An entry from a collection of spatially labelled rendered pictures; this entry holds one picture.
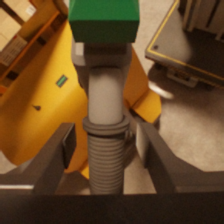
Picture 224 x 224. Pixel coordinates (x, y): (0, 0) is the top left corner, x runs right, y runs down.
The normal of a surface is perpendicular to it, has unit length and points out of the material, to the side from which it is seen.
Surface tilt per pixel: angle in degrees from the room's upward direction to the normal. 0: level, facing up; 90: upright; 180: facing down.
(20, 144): 14
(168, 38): 0
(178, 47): 0
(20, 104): 0
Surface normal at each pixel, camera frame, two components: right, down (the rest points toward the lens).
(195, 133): -0.25, -0.22
